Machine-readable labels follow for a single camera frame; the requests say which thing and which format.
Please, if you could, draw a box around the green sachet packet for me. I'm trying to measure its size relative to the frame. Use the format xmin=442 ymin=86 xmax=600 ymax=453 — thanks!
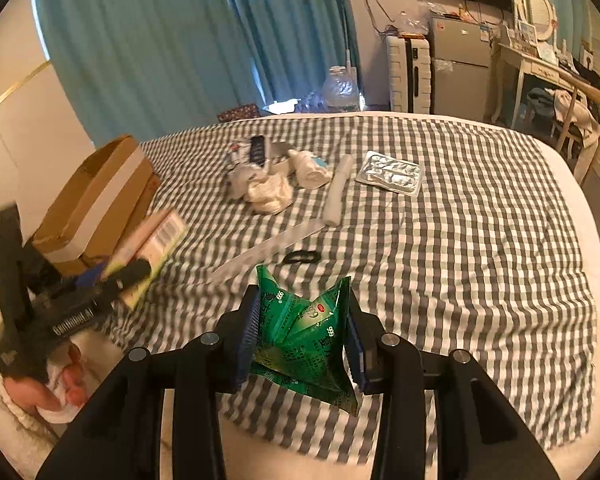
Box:
xmin=251 ymin=266 xmax=358 ymax=416

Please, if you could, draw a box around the person's left hand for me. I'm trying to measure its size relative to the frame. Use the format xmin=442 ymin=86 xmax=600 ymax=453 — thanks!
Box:
xmin=3 ymin=342 xmax=88 ymax=414

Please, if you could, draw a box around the brown cardboard box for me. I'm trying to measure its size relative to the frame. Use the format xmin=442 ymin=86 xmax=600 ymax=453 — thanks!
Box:
xmin=32 ymin=134 xmax=160 ymax=276

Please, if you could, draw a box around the grey white checkered cloth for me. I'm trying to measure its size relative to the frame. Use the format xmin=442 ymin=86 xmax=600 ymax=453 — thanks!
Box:
xmin=102 ymin=115 xmax=596 ymax=448

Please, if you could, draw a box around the clear plastic ruler strip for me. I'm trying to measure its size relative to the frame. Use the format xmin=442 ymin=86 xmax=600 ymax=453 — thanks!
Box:
xmin=208 ymin=219 xmax=325 ymax=285

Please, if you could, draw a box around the crumpled white plastic bag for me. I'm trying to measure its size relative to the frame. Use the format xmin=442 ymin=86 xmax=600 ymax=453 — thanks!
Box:
xmin=227 ymin=165 xmax=292 ymax=214

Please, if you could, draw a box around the teal curtain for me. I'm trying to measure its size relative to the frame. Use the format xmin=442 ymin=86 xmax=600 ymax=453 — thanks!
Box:
xmin=35 ymin=0 xmax=358 ymax=145

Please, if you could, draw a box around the white rolled tube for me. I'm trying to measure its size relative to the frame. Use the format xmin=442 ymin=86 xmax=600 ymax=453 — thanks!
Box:
xmin=323 ymin=154 xmax=354 ymax=226

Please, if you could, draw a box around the silver pill blister pack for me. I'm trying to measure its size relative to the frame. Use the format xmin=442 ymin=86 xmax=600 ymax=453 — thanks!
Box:
xmin=355 ymin=151 xmax=422 ymax=197

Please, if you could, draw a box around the dark patterned box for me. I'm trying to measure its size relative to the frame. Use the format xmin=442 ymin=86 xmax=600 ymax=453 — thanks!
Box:
xmin=218 ymin=103 xmax=261 ymax=124

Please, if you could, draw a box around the white teal small bottle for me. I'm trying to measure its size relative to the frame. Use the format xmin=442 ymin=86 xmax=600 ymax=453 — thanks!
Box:
xmin=288 ymin=150 xmax=332 ymax=190

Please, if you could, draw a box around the wooden chair with clothes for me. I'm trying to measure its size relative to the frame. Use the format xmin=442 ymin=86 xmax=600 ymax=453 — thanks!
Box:
xmin=550 ymin=77 xmax=600 ymax=184

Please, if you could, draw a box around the clear large water jug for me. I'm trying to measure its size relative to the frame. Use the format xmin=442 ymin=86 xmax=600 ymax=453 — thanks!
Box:
xmin=322 ymin=66 xmax=360 ymax=113

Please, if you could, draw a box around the white dressing table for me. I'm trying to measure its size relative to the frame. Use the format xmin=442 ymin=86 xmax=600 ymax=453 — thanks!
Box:
xmin=486 ymin=42 xmax=600 ymax=129

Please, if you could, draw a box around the white suitcase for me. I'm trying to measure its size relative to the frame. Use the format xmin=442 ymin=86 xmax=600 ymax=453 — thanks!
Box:
xmin=386 ymin=36 xmax=431 ymax=114

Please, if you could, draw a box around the grey mini fridge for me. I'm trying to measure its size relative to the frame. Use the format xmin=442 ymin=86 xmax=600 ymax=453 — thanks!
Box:
xmin=430 ymin=18 xmax=491 ymax=122

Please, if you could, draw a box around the oval white vanity mirror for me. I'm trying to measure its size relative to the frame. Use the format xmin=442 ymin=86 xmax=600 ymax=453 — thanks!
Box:
xmin=514 ymin=0 xmax=557 ymax=41

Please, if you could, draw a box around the black hair tie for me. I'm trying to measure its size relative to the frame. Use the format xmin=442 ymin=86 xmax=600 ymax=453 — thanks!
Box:
xmin=281 ymin=249 xmax=323 ymax=266

